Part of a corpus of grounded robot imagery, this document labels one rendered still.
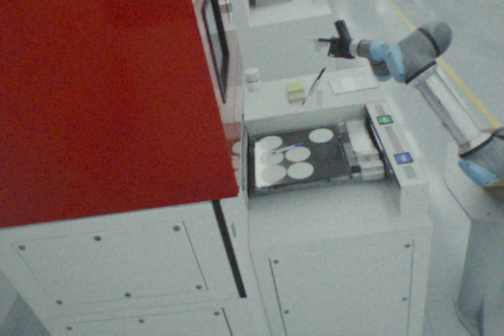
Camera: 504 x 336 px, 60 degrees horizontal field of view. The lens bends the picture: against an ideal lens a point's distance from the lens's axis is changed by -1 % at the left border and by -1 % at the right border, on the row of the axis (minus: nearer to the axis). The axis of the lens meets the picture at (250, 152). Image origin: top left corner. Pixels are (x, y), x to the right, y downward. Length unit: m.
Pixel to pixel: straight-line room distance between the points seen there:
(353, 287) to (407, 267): 0.21
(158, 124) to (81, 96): 0.18
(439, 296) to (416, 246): 0.82
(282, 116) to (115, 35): 1.13
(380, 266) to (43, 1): 1.34
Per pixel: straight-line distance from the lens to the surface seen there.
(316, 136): 1.88
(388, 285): 1.79
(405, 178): 1.56
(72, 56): 1.00
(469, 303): 2.30
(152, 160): 1.09
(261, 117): 1.94
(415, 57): 1.50
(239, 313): 1.51
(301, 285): 1.72
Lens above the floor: 1.96
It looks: 35 degrees down
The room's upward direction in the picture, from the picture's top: 12 degrees counter-clockwise
